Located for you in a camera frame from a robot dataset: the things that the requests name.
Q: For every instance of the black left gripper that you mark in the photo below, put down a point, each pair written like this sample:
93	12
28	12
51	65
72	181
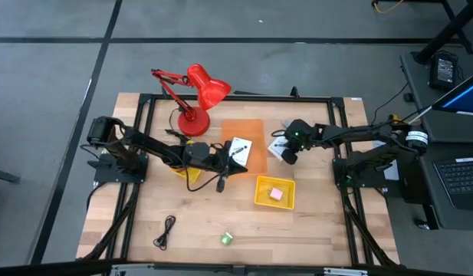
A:
217	161

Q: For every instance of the silver aluminium profile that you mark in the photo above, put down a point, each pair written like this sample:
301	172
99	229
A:
127	269
345	271

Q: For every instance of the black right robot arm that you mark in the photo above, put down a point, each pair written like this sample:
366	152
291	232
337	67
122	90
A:
355	132

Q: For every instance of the yellow slotted plastic basket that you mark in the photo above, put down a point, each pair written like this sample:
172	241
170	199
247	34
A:
263	191
190	174

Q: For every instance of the black stand leg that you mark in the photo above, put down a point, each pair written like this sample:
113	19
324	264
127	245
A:
450	30

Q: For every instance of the dark grey desk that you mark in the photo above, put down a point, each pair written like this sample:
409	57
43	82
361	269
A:
416	84

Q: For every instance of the red desk lamp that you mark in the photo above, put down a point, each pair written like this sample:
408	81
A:
199	92

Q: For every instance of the white product box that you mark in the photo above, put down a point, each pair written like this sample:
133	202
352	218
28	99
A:
244	158
275	149

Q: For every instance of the black keyboard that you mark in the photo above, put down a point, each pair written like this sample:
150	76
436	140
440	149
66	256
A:
460	180

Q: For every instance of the pink wall charger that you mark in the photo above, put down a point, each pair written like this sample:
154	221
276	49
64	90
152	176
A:
276	194

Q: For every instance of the green white USB wall charger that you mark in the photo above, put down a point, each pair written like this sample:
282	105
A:
227	238

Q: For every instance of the black aluminium table frame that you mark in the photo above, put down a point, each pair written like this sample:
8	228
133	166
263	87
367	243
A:
240	98

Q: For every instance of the orange translucent plastic bin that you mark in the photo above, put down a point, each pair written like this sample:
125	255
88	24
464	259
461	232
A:
255	134

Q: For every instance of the computer monitor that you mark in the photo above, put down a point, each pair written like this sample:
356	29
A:
462	97

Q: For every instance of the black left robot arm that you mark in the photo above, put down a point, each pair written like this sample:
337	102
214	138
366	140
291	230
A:
144	143

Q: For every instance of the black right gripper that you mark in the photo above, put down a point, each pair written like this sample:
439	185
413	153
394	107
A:
301	138

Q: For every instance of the small grey object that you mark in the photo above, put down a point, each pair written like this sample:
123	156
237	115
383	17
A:
286	123

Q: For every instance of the dark floor stand foot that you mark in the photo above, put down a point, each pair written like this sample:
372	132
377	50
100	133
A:
2	176

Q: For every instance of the yellow plug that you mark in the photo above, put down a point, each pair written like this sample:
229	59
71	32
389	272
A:
394	118

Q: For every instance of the black power adapter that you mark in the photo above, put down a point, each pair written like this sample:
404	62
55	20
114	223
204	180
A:
445	73

